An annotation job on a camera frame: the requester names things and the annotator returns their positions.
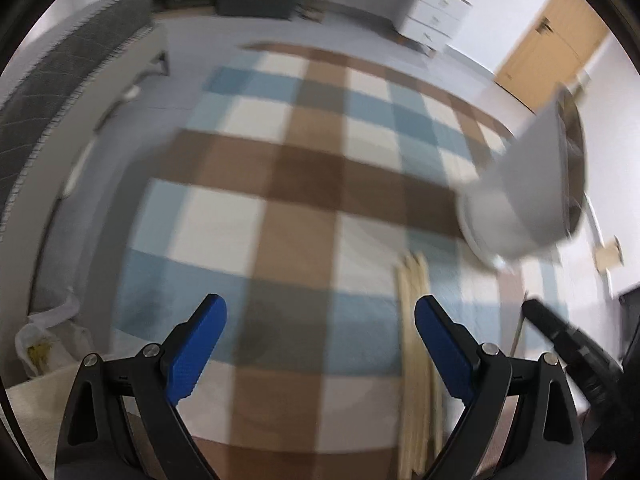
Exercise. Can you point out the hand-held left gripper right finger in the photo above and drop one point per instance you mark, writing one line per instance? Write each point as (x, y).
(445, 350)

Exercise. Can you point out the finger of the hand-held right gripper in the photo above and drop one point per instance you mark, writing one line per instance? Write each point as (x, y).
(565, 340)

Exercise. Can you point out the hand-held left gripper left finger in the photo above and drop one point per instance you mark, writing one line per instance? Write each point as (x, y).
(197, 350)

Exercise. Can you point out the pile of bamboo chopsticks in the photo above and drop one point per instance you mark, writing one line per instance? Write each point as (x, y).
(412, 360)

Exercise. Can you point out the white grey utensil holder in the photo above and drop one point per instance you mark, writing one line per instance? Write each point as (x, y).
(520, 195)

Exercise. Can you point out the white plastic bag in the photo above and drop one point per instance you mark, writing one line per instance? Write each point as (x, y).
(45, 350)

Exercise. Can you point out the cream woven cloth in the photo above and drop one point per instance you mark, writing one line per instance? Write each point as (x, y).
(35, 425)

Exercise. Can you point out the plaid tablecloth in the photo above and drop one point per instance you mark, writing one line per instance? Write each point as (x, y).
(300, 160)

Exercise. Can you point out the wooden door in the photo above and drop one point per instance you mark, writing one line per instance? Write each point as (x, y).
(545, 60)

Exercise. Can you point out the white desk with drawers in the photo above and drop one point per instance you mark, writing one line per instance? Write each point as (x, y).
(435, 10)

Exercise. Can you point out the gold metal stool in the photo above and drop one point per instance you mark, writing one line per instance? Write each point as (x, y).
(312, 10)

